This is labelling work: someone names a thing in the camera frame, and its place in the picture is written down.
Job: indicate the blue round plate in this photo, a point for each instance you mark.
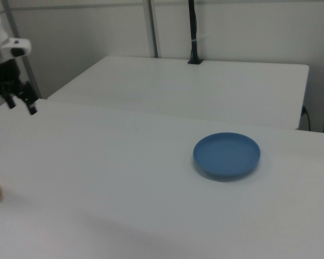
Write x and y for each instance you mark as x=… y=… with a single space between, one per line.
x=226 y=157

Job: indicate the white side table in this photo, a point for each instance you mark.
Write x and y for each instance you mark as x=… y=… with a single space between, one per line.
x=205 y=89

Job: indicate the black camera pole with clamp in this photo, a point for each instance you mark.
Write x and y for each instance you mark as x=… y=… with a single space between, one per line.
x=193 y=27

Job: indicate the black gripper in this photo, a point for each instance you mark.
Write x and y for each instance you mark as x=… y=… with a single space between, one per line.
x=5 y=78

